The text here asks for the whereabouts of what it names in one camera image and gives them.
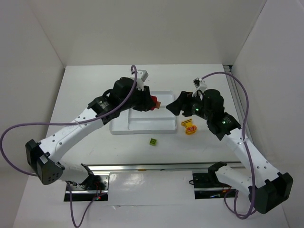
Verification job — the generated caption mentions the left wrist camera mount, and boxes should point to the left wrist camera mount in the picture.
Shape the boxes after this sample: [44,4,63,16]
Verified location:
[130,70,149,91]

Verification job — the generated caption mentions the aluminium rail right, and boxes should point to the aluminium rail right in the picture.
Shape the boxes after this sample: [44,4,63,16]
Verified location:
[226,76,245,122]

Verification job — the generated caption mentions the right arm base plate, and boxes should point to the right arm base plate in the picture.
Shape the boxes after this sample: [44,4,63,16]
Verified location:
[189,172,236,200]

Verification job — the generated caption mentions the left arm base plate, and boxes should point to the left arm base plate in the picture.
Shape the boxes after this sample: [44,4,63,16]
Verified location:
[69,171,110,202]

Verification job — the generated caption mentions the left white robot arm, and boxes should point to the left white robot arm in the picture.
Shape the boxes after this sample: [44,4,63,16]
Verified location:
[25,77,157,188]

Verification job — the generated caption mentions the green lego brick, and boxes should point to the green lego brick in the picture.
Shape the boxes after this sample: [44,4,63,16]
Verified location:
[149,138,157,146]

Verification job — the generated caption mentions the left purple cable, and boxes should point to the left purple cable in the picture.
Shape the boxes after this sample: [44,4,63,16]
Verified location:
[0,65,138,228]

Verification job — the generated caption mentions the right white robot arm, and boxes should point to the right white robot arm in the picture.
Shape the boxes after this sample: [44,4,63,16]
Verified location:
[166,89,294,214]

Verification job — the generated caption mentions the red lego brick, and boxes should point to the red lego brick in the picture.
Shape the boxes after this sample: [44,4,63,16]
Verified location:
[151,96,158,111]

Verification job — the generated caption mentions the aluminium rail front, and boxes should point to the aluminium rail front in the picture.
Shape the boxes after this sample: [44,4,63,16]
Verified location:
[59,161,243,173]

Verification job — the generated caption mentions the white divided tray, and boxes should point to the white divided tray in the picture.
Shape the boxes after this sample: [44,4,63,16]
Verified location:
[109,91,177,135]

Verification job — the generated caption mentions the yellow lego piece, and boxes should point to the yellow lego piece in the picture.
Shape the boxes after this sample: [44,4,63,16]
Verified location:
[181,118,197,135]

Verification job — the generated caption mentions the aluminium rail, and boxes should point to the aluminium rail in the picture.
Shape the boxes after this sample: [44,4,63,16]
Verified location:
[59,161,243,173]
[226,76,245,122]

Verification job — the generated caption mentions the tan lego brick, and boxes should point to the tan lego brick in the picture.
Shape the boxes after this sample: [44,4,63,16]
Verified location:
[155,101,161,109]

